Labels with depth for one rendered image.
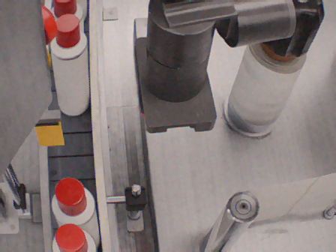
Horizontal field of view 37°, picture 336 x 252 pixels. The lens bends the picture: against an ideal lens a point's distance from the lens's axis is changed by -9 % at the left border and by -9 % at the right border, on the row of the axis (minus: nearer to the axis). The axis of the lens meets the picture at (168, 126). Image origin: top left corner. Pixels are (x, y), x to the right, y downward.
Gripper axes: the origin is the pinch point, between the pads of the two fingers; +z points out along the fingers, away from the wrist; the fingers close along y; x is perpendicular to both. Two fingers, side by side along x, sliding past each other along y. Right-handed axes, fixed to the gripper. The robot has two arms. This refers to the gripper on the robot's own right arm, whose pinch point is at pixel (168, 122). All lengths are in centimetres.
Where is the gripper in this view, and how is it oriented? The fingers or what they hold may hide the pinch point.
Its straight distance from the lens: 59.7
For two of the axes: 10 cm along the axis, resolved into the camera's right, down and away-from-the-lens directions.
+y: -1.4, -8.8, 4.6
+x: -9.9, 1.0, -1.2
